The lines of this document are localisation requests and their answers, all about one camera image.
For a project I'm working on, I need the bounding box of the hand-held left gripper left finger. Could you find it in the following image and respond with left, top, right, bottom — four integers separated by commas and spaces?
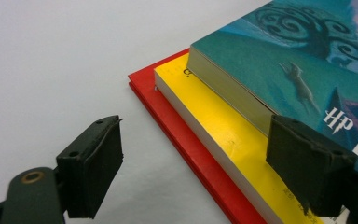
55, 115, 125, 219

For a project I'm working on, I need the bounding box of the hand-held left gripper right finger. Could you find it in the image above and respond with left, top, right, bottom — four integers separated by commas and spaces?
265, 114, 358, 217

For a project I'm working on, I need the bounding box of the red hardcover book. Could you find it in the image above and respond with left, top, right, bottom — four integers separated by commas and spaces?
128, 48, 269, 224

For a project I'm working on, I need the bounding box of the yellow paperback book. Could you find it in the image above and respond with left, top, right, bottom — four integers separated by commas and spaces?
153, 53, 351, 224

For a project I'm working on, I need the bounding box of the teal paperback book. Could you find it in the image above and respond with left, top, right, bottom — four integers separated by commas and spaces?
186, 0, 358, 174

